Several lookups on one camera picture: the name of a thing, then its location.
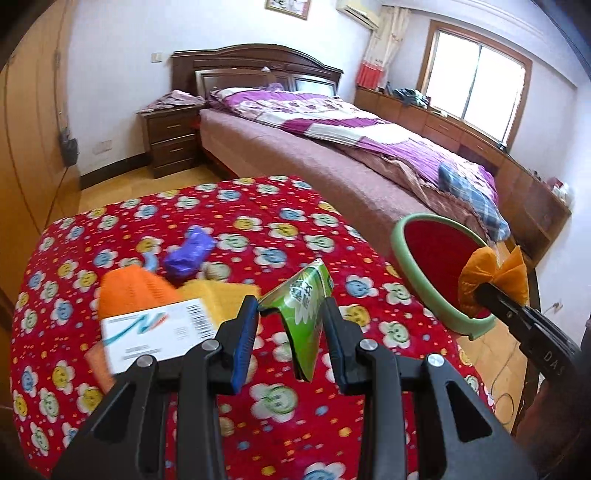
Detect framed wall photo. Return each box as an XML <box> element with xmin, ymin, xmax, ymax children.
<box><xmin>264</xmin><ymin>0</ymin><xmax>310</xmax><ymax>20</ymax></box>

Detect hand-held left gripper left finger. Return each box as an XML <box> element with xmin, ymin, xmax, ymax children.
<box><xmin>50</xmin><ymin>295</ymin><xmax>260</xmax><ymax>480</ymax></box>

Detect dark wooden bed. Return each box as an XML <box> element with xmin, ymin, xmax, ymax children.
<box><xmin>171</xmin><ymin>44</ymin><xmax>511</xmax><ymax>252</ymax></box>

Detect orange-yellow foam net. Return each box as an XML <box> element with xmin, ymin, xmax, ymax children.
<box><xmin>458</xmin><ymin>246</ymin><xmax>529</xmax><ymax>319</ymax></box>

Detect long wooden cabinet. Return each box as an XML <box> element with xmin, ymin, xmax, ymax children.
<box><xmin>355</xmin><ymin>87</ymin><xmax>572</xmax><ymax>252</ymax></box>

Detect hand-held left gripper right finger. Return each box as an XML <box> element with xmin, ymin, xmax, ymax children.
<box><xmin>320</xmin><ymin>299</ymin><xmax>539</xmax><ymax>480</ymax></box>

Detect green snack packet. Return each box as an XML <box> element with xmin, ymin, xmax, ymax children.
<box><xmin>257</xmin><ymin>258</ymin><xmax>335</xmax><ymax>383</ymax></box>

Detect red bin with green rim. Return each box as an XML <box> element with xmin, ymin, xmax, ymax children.
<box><xmin>391</xmin><ymin>213</ymin><xmax>497</xmax><ymax>337</ymax></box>

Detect white barcode card box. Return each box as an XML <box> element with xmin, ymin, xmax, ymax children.
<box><xmin>100</xmin><ymin>298</ymin><xmax>218</xmax><ymax>376</ymax></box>

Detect pink and white containers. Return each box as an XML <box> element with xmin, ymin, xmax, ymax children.
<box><xmin>549</xmin><ymin>178</ymin><xmax>575</xmax><ymax>204</ymax></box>

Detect dark crumpled clothes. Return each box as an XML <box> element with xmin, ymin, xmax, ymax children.
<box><xmin>392</xmin><ymin>87</ymin><xmax>430</xmax><ymax>109</ymax></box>

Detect floral curtain with red hem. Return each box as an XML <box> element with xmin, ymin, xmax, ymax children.
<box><xmin>355</xmin><ymin>4</ymin><xmax>411</xmax><ymax>90</ymax></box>

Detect light wooden wardrobe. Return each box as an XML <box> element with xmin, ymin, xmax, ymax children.
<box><xmin>0</xmin><ymin>0</ymin><xmax>86</xmax><ymax>305</ymax></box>

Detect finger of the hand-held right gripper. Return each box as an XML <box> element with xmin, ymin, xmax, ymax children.
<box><xmin>475</xmin><ymin>282</ymin><xmax>546</xmax><ymax>326</ymax></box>

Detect red floral blanket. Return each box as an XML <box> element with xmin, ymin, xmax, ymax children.
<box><xmin>10</xmin><ymin>175</ymin><xmax>497</xmax><ymax>480</ymax></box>

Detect purple floral quilt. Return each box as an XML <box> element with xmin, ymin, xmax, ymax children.
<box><xmin>209</xmin><ymin>85</ymin><xmax>499</xmax><ymax>208</ymax></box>

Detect yellow foam fruit net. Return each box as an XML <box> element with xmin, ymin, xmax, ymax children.
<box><xmin>178</xmin><ymin>281</ymin><xmax>262</xmax><ymax>326</ymax></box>

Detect pink folded clothes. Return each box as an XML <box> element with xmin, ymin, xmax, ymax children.
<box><xmin>136</xmin><ymin>90</ymin><xmax>206</xmax><ymax>115</ymax></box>

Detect orange foam fruit net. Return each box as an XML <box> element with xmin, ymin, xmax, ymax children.
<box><xmin>98</xmin><ymin>267</ymin><xmax>183</xmax><ymax>320</ymax></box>

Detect white air conditioner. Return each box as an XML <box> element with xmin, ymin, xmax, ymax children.
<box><xmin>335</xmin><ymin>0</ymin><xmax>383</xmax><ymax>32</ymax></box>

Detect orange snack packet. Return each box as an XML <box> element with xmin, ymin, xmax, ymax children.
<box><xmin>87</xmin><ymin>344</ymin><xmax>116</xmax><ymax>391</ymax></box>

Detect blue plaid cloth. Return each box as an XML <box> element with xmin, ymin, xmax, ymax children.
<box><xmin>438</xmin><ymin>162</ymin><xmax>511</xmax><ymax>241</ymax></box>

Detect purple crumpled wrapper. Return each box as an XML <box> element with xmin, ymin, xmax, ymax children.
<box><xmin>165</xmin><ymin>226</ymin><xmax>214</xmax><ymax>283</ymax></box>

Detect wooden framed window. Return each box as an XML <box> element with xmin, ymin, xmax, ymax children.
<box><xmin>418</xmin><ymin>19</ymin><xmax>534</xmax><ymax>151</ymax></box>

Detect dark wooden nightstand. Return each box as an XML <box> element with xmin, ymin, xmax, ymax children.
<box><xmin>140</xmin><ymin>104</ymin><xmax>204</xmax><ymax>180</ymax></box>

